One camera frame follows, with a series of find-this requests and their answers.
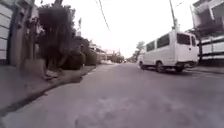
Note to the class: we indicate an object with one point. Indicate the row of buildings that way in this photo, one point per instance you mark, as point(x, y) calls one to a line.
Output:
point(100, 53)

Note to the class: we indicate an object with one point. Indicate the row of bushes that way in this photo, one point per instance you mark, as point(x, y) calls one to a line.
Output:
point(78, 60)

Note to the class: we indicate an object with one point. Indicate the grey asphalt road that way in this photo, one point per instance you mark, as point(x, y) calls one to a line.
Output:
point(133, 100)

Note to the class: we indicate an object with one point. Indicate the white van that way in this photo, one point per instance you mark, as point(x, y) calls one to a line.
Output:
point(166, 50)

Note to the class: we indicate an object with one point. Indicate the dark tree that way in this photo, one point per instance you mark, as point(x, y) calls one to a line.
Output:
point(56, 30)

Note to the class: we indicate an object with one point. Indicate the utility pole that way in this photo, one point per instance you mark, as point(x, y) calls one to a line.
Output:
point(174, 20)

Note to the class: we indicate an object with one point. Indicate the dark concrete kerb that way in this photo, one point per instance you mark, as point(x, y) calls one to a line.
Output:
point(33, 97)

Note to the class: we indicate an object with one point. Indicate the grey concrete pavement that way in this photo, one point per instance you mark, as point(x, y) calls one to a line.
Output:
point(20, 86)

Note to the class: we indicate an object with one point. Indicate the building with striped fence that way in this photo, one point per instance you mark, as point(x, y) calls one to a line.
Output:
point(213, 46)

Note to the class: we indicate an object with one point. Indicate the pale building with gate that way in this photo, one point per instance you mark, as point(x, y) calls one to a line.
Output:
point(6, 33)

